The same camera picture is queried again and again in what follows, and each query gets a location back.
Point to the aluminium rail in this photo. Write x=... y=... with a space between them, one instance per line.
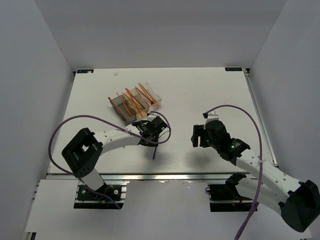
x=264 y=131
x=166 y=177

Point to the orange yellow fork bottom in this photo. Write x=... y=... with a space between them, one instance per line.
x=147 y=92

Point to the orange plastic knife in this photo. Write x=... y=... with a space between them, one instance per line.
x=132 y=103

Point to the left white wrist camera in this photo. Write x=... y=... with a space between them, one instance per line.
x=151 y=116

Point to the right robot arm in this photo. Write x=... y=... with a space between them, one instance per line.
x=297 y=202

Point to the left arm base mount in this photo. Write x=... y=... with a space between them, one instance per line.
x=111 y=197

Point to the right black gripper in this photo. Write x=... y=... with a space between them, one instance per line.
x=196 y=129

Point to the blue plastic knife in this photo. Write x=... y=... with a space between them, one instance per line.
x=140 y=103

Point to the orange plastic fork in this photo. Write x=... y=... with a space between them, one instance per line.
x=144 y=92

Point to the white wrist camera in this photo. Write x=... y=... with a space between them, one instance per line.
x=151 y=116
x=210 y=116

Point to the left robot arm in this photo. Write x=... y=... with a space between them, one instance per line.
x=84 y=150

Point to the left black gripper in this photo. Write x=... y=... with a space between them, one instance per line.
x=151 y=144

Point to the orange transparent container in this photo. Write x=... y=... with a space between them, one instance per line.
x=137 y=95

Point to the aluminium right rail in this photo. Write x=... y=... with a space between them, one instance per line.
x=264 y=131

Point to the red plastic fork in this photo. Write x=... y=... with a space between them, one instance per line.
x=144 y=95

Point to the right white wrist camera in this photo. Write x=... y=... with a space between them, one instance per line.
x=210 y=116

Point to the left blue table label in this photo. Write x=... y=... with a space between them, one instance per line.
x=84 y=71

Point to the aluminium front rail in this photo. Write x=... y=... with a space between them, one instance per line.
x=166 y=177

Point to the clear transparent container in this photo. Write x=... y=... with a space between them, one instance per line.
x=158 y=104

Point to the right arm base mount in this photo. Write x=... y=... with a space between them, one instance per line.
x=224 y=198

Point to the grey transparent container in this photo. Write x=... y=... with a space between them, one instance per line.
x=130 y=119

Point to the red plastic knife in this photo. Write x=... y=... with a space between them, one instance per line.
x=133 y=98

